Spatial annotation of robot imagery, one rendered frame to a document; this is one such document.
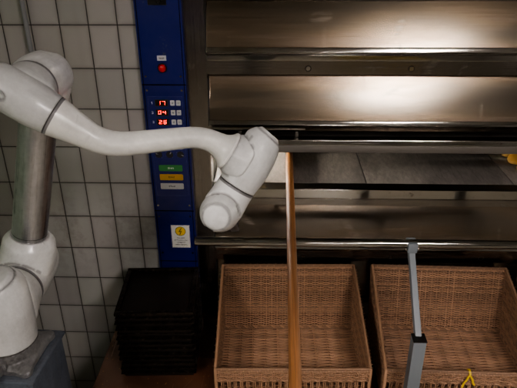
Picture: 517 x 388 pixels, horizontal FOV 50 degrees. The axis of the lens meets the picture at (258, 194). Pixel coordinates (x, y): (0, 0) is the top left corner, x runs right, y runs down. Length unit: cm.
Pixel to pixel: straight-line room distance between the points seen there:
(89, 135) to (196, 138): 25
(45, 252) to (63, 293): 85
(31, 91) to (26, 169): 32
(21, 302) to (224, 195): 63
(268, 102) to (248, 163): 68
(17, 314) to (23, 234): 24
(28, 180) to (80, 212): 72
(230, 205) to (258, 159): 14
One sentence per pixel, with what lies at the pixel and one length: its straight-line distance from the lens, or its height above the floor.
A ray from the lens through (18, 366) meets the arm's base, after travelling 173.
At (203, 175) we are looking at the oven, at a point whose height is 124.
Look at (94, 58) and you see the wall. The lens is 208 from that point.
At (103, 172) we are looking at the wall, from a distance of 223.
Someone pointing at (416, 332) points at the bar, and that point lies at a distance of 185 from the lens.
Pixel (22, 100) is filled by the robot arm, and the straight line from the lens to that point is 138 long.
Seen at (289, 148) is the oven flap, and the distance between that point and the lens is 193.
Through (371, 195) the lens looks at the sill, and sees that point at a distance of 219.
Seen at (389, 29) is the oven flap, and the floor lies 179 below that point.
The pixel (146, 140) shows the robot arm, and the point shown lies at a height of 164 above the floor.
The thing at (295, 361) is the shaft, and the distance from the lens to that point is 134.
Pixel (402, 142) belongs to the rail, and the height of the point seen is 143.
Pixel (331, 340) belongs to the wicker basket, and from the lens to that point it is 234.
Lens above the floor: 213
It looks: 27 degrees down
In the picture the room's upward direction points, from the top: straight up
